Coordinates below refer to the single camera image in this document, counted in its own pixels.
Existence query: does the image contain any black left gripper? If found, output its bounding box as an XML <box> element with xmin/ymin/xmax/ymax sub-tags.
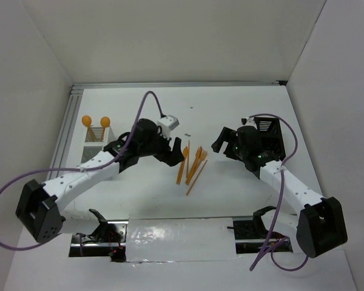
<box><xmin>138</xmin><ymin>125</ymin><xmax>184</xmax><ymax>166</ymax></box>

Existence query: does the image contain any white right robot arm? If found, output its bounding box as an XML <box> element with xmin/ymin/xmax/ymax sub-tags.
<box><xmin>212</xmin><ymin>118</ymin><xmax>348</xmax><ymax>258</ymax></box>

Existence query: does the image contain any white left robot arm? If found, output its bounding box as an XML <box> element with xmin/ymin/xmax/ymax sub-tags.
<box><xmin>15</xmin><ymin>115</ymin><xmax>184</xmax><ymax>244</ymax></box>

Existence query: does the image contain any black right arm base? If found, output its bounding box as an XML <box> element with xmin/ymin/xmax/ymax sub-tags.
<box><xmin>226</xmin><ymin>206</ymin><xmax>297</xmax><ymax>255</ymax></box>

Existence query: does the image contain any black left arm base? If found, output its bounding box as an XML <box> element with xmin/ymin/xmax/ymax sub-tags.
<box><xmin>69</xmin><ymin>209</ymin><xmax>128</xmax><ymax>263</ymax></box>

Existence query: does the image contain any orange plastic fork left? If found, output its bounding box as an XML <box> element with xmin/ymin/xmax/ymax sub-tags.
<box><xmin>185</xmin><ymin>146</ymin><xmax>203</xmax><ymax>185</ymax></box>

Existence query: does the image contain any orange plastic fork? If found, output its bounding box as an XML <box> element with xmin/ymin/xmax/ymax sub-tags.
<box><xmin>185</xmin><ymin>146</ymin><xmax>203</xmax><ymax>185</ymax></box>
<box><xmin>186</xmin><ymin>150</ymin><xmax>207</xmax><ymax>185</ymax></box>

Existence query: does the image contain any orange plastic fork right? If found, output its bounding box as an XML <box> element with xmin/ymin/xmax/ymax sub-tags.
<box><xmin>186</xmin><ymin>150</ymin><xmax>207</xmax><ymax>185</ymax></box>

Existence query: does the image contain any black utensil caddy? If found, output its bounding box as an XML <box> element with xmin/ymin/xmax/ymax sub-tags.
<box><xmin>254</xmin><ymin>117</ymin><xmax>286</xmax><ymax>161</ymax></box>

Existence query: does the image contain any white utensil caddy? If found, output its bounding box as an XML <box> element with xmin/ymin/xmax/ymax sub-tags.
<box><xmin>80</xmin><ymin>125</ymin><xmax>116</xmax><ymax>164</ymax></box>

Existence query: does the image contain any white tape sheet front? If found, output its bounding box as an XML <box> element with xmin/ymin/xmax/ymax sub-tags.
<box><xmin>126</xmin><ymin>218</ymin><xmax>237</xmax><ymax>263</ymax></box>

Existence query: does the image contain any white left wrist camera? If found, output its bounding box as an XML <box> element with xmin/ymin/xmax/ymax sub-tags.
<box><xmin>157</xmin><ymin>115</ymin><xmax>180</xmax><ymax>135</ymax></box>

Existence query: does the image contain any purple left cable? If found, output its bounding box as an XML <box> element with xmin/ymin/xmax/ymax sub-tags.
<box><xmin>0</xmin><ymin>90</ymin><xmax>170</xmax><ymax>251</ymax></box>

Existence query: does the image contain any aluminium rail left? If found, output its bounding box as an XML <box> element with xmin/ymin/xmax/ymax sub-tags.
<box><xmin>50</xmin><ymin>84</ymin><xmax>84</xmax><ymax>168</ymax></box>

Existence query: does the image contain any aluminium rail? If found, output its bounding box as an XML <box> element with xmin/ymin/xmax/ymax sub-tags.
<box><xmin>72</xmin><ymin>80</ymin><xmax>288</xmax><ymax>90</ymax></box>
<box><xmin>50</xmin><ymin>84</ymin><xmax>84</xmax><ymax>168</ymax></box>

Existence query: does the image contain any aluminium rail back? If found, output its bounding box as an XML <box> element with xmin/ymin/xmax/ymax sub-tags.
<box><xmin>72</xmin><ymin>80</ymin><xmax>288</xmax><ymax>90</ymax></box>

